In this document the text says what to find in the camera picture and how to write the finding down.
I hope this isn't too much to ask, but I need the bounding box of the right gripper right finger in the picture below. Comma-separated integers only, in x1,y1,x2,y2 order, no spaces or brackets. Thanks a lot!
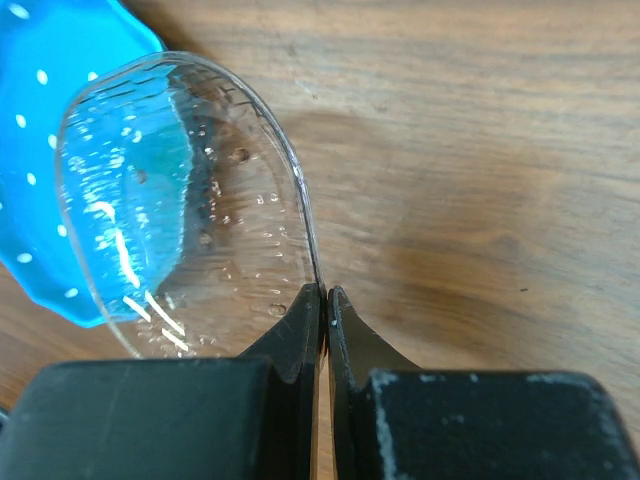
327,287,639,479

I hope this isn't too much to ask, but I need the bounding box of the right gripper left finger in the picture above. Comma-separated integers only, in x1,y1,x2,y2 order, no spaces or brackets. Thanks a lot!
1,284,321,479

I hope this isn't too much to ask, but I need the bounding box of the turquoise scalloped plate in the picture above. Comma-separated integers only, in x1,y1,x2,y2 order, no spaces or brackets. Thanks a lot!
1,1,164,328

